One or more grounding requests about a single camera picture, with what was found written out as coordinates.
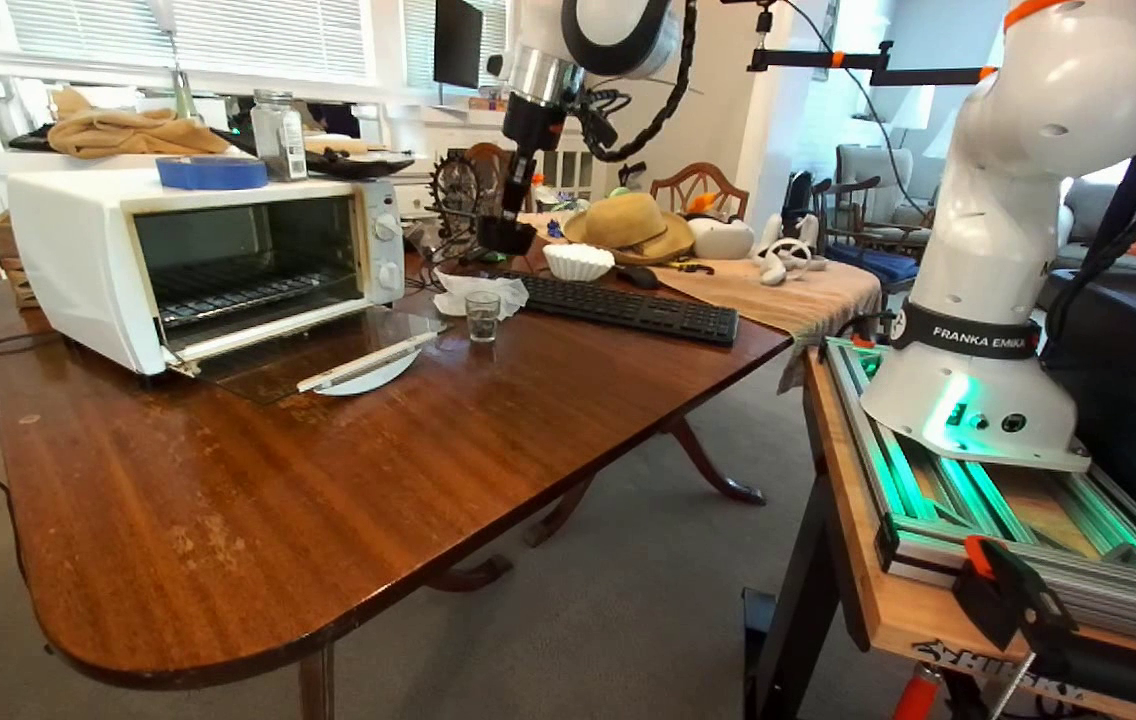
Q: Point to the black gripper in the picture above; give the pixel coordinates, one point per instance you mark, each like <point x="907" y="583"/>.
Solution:
<point x="534" y="130"/>

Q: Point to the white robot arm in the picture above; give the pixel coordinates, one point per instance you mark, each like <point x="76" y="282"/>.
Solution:
<point x="962" y="379"/>

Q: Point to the white cabinet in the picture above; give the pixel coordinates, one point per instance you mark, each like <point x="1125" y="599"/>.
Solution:
<point x="564" y="179"/>

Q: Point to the black monitor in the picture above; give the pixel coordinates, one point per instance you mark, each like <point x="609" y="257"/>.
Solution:
<point x="457" y="40"/>

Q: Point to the tan straw hat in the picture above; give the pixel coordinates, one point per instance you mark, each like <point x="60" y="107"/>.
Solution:
<point x="635" y="226"/>

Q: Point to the white bowl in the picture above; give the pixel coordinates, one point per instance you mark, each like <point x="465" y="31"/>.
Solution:
<point x="578" y="260"/>

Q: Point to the white crumpled napkin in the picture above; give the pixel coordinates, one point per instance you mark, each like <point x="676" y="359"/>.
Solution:
<point x="455" y="291"/>

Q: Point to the wooden chair back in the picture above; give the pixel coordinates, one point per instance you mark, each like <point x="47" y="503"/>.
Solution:
<point x="703" y="190"/>

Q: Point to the small glass cup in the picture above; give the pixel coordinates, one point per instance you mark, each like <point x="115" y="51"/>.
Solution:
<point x="483" y="318"/>

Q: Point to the black keyboard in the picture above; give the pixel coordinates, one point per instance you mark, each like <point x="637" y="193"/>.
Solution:
<point x="625" y="308"/>

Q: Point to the white labelled box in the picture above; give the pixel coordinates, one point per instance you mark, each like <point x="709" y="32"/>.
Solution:
<point x="281" y="141"/>

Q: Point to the white headphones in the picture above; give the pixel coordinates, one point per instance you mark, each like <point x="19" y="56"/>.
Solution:
<point x="782" y="257"/>

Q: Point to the beige table runner cloth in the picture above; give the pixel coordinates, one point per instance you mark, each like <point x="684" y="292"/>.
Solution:
<point x="801" y="305"/>

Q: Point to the white oven door on table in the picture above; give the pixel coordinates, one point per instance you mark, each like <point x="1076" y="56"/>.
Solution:
<point x="364" y="375"/>

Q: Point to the blue tape roll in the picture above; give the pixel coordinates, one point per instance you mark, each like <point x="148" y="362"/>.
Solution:
<point x="213" y="175"/>

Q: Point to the white toaster oven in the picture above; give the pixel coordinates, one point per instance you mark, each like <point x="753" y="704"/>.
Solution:
<point x="175" y="278"/>

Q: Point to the tan folded cloth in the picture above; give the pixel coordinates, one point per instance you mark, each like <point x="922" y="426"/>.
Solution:
<point x="93" y="133"/>

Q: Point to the wooden dining table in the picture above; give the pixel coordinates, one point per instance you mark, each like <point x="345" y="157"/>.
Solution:
<point x="213" y="528"/>

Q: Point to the black camera boom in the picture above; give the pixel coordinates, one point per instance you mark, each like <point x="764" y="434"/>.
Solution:
<point x="876" y="65"/>

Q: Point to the robot mounting base frame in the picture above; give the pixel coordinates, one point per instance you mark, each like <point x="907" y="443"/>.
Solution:
<point x="881" y="540"/>

